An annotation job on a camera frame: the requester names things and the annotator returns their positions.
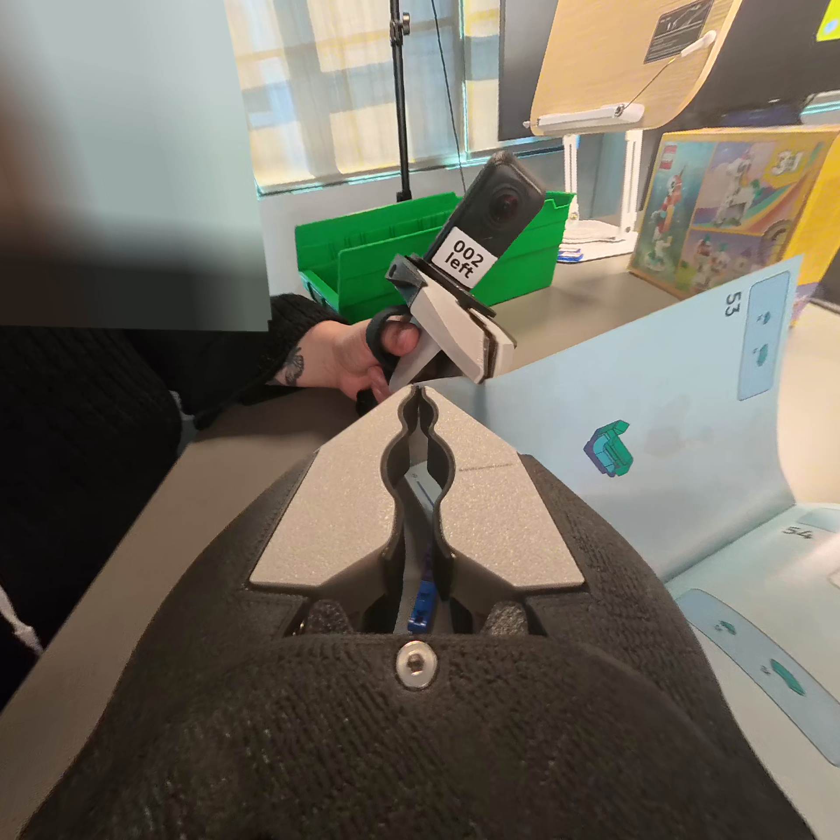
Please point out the green plastic bin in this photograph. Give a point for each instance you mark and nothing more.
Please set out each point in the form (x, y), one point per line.
(525, 262)

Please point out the light blue instruction booklet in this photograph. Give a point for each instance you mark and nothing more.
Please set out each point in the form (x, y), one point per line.
(656, 394)

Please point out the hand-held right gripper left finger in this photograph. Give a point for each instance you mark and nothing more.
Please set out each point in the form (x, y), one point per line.
(321, 525)

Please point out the wooden book stand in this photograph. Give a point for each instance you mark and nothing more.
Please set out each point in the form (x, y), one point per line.
(604, 52)

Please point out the black stand pole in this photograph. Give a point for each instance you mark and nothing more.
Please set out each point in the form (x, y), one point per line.
(398, 98)

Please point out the person's left hand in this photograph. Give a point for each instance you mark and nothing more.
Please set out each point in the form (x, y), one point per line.
(341, 358)

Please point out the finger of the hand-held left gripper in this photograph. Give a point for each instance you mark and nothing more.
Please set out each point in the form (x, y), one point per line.
(502, 351)
(456, 328)

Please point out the blue purple toy brick assembly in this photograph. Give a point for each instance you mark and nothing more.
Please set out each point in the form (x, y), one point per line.
(423, 600)

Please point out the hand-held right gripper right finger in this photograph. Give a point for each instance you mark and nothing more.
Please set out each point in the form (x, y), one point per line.
(512, 525)

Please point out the colourful toy set box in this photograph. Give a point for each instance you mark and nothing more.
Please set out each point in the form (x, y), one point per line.
(722, 210)

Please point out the person's left forearm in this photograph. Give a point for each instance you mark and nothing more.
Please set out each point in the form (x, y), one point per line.
(262, 367)

